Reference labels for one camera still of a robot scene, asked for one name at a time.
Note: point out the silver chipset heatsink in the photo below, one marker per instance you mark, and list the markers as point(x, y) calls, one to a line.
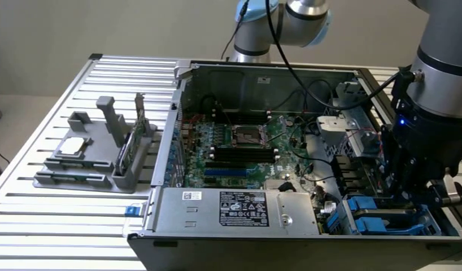
point(275, 185)

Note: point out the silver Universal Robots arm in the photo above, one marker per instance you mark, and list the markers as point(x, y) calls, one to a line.
point(443, 56)

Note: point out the silver CPU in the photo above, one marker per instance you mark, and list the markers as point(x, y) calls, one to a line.
point(70, 146)

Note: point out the green graphics card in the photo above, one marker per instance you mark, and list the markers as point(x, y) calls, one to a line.
point(140, 124)

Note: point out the green RAM stick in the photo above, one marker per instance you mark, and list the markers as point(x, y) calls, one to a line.
point(74, 164)
point(81, 178)

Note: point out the grey power supply unit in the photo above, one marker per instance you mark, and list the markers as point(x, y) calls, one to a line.
point(200, 214)

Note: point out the black expansion slot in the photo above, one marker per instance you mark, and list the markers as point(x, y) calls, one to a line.
point(224, 165)

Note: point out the black table corner cap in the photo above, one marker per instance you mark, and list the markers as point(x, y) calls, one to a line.
point(96, 56)

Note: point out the grey parts rack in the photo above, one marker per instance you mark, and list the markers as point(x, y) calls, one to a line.
point(101, 152)

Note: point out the blue disk bay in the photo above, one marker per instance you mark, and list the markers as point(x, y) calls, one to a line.
point(365, 223)

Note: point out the black RAM slot bank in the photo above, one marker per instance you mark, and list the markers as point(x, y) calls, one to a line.
point(245, 115)
point(245, 154)

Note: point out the black silver disk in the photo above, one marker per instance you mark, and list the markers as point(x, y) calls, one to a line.
point(120, 158)

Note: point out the metal CPU socket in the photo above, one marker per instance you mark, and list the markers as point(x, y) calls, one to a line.
point(248, 137)

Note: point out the blue expansion slot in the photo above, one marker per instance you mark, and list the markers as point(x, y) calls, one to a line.
point(224, 171)

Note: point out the silver drive cage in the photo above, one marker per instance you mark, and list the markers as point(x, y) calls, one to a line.
point(343, 132)

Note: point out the open black PC case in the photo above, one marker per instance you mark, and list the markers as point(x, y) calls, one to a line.
point(252, 254)

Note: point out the blue case latch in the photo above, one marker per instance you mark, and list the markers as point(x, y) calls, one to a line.
point(132, 211)

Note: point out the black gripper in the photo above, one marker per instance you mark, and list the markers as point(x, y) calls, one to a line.
point(421, 146)

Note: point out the green motherboard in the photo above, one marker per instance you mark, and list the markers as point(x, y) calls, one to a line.
point(291, 152)

